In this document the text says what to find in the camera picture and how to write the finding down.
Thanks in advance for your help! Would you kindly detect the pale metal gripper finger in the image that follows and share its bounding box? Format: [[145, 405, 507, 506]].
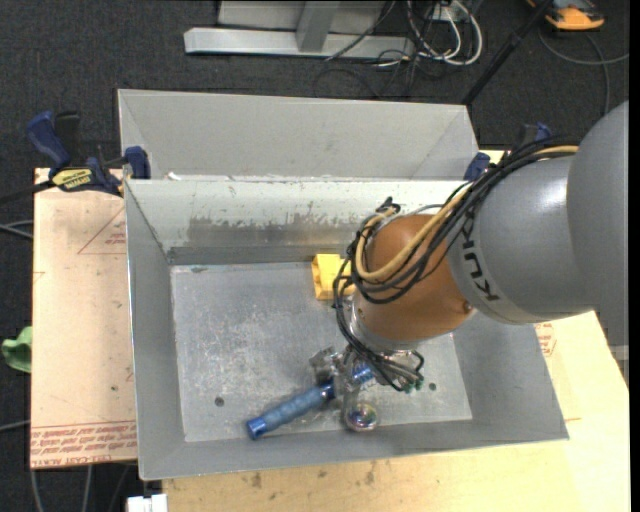
[[308, 347, 337, 382], [330, 352, 352, 396]]

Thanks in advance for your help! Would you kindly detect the clear glass bulb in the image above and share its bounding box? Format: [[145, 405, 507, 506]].
[[341, 383, 382, 434]]

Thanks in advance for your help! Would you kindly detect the grey metal bin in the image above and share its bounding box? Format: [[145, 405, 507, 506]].
[[117, 88, 570, 482]]

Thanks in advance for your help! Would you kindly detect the yellow sponge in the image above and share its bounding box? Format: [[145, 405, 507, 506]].
[[310, 252, 358, 302]]

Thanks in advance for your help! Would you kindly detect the brown cardboard board red print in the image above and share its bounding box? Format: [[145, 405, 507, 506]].
[[29, 167, 584, 471]]

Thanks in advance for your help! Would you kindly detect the blue cylindrical tool handle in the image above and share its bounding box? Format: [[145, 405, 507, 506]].
[[245, 381, 337, 442]]

